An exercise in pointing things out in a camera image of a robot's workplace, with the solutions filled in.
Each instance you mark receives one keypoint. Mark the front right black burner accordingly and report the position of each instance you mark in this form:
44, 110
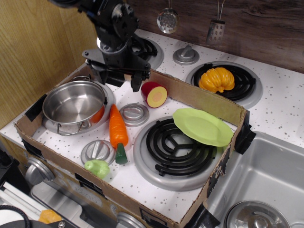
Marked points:
170, 160

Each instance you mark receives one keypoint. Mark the red yellow toy fruit half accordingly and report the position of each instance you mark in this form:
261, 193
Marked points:
154, 94

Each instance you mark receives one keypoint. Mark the silver back stove knob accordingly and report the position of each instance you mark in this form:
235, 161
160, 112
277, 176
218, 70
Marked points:
186, 56

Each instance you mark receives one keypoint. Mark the black burner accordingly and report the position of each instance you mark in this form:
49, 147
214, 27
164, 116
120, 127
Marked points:
170, 160
248, 89
148, 50

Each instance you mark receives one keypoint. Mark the silver oven dial left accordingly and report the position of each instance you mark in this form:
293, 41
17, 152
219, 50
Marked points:
38, 172

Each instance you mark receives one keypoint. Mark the silver oven dial right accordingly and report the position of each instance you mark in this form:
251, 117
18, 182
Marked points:
125, 220

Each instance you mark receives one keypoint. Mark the orange toy carrot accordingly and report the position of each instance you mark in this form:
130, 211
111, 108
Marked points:
118, 135

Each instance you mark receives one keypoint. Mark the grey toy sink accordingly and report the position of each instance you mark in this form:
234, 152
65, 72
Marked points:
270, 171

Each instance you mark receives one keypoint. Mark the silver centre stove knob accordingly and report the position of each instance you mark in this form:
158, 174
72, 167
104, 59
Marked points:
134, 114

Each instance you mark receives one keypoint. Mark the hanging silver slotted spoon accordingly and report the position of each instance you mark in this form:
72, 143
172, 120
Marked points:
168, 20

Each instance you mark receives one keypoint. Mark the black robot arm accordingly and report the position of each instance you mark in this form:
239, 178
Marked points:
115, 25

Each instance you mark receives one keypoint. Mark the steel cooking pot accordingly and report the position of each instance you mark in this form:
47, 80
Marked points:
74, 107

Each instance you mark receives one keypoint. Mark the light green toy vegetable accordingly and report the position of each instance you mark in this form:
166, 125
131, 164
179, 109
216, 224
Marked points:
97, 167

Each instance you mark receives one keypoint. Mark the orange object bottom left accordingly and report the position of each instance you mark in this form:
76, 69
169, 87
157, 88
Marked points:
49, 216

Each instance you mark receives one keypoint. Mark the hanging silver spatula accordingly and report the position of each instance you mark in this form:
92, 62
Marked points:
216, 28

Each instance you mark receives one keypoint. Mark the orange toy pumpkin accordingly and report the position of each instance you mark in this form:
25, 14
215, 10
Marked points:
217, 80

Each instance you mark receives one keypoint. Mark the back left black burner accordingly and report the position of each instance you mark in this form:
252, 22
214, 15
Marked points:
148, 50

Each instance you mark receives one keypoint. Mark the back right black burner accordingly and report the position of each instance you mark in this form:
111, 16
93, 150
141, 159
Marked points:
248, 89

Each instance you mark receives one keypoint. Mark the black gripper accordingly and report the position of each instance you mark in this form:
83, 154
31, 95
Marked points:
116, 64

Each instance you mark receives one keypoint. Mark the light green plastic plate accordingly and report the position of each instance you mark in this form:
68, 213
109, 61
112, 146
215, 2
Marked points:
203, 127

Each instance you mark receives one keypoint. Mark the steel pot lid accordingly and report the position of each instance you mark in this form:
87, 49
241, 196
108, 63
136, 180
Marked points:
254, 214

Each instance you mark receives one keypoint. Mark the silver front stove knob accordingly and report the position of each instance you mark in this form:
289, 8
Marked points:
100, 150

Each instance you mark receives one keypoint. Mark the silver oven dial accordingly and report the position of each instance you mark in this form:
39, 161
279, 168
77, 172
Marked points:
125, 220
38, 172

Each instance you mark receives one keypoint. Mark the brown cardboard fence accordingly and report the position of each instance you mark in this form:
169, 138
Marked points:
126, 188

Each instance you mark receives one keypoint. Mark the silver stove knob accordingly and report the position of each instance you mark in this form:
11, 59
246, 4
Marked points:
100, 150
186, 56
134, 114

